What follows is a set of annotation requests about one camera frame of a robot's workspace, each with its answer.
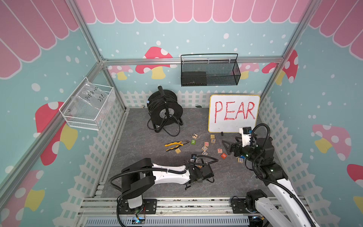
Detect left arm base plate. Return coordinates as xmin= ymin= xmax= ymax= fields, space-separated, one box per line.
xmin=117 ymin=197 xmax=157 ymax=215

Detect clear plastic bag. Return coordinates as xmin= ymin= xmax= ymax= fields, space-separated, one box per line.
xmin=70 ymin=80 xmax=114 ymax=128

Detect black box in basket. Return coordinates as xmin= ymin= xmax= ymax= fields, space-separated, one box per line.
xmin=181 ymin=71 xmax=207 ymax=87

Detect yellow black pliers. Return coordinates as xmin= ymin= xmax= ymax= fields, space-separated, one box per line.
xmin=164 ymin=141 xmax=190 ymax=152

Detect yellow framed whiteboard PEAR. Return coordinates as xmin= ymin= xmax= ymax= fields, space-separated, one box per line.
xmin=208 ymin=94 xmax=261 ymax=133

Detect black wire mesh basket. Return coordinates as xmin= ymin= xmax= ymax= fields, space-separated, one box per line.
xmin=180 ymin=53 xmax=241 ymax=87

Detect black cable reel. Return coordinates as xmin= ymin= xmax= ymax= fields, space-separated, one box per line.
xmin=147 ymin=86 xmax=183 ymax=137

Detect white wire basket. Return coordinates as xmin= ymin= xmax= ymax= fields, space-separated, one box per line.
xmin=59 ymin=77 xmax=116 ymax=131

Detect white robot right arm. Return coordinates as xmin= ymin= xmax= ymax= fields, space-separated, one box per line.
xmin=222 ymin=138 xmax=318 ymax=227

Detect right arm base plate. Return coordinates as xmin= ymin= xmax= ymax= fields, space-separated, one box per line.
xmin=230 ymin=196 xmax=256 ymax=214

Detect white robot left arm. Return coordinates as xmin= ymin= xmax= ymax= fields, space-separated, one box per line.
xmin=108 ymin=155 xmax=218 ymax=210

